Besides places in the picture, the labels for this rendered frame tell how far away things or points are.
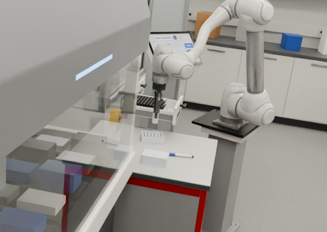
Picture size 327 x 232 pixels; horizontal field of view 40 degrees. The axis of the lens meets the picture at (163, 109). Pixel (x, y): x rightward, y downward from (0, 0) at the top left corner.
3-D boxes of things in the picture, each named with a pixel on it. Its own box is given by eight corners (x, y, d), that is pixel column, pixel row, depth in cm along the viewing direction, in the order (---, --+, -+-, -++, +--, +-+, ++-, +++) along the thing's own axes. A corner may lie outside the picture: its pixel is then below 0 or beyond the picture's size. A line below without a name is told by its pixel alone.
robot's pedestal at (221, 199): (240, 225, 322) (259, 127, 299) (223, 245, 297) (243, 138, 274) (202, 211, 336) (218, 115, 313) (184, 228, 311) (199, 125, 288)
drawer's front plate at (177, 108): (181, 111, 292) (183, 95, 289) (174, 125, 265) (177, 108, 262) (178, 111, 293) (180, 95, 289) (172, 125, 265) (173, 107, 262)
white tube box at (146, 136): (161, 138, 259) (162, 132, 258) (163, 143, 252) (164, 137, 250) (140, 136, 258) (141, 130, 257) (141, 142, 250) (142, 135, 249)
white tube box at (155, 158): (168, 162, 229) (169, 152, 227) (165, 169, 221) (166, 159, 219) (143, 157, 231) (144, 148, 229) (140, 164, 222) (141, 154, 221)
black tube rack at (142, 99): (165, 109, 288) (166, 99, 286) (160, 117, 271) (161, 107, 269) (132, 103, 291) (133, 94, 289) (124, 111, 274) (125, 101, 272)
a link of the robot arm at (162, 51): (147, 69, 247) (160, 76, 237) (150, 42, 242) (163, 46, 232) (163, 69, 253) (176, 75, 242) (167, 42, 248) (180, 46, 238)
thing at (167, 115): (178, 109, 291) (179, 100, 289) (172, 121, 266) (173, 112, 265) (118, 99, 296) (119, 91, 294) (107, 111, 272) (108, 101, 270)
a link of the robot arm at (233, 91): (232, 110, 302) (237, 78, 295) (251, 119, 288) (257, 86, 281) (214, 112, 293) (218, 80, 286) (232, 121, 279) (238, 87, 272)
